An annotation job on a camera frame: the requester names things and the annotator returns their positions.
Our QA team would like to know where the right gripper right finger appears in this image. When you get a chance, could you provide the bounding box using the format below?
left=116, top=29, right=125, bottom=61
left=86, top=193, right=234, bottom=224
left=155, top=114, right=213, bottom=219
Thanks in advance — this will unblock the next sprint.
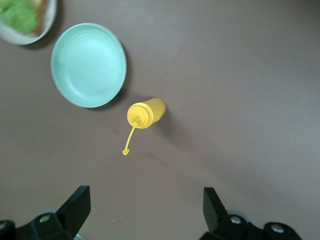
left=203, top=186, right=302, bottom=240

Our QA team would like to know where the beige plate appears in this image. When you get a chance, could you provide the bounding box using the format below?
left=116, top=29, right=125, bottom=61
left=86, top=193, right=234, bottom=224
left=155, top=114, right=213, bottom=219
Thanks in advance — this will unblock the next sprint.
left=0, top=0, right=58, bottom=46

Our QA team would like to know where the mint green plate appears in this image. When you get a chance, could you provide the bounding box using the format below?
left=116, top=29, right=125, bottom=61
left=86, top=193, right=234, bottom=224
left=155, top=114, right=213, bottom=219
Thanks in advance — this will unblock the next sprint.
left=50, top=22, right=128, bottom=109

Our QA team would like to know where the yellow mustard squeeze bottle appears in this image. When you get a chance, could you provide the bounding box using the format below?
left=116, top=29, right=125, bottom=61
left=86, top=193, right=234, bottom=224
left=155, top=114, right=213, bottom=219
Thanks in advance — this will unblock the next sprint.
left=121, top=97, right=167, bottom=156

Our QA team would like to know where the brown bread slice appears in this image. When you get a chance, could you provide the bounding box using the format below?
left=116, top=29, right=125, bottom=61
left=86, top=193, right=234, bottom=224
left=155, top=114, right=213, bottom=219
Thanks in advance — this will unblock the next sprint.
left=32, top=0, right=49, bottom=36

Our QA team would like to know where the green lettuce leaf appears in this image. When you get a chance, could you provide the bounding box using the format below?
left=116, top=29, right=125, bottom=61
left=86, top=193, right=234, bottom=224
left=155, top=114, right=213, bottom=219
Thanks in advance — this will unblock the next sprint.
left=0, top=0, right=38, bottom=35

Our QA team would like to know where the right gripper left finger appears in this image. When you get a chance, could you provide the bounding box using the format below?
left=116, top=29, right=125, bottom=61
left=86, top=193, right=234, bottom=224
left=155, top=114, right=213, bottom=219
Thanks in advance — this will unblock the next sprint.
left=0, top=185, right=91, bottom=240

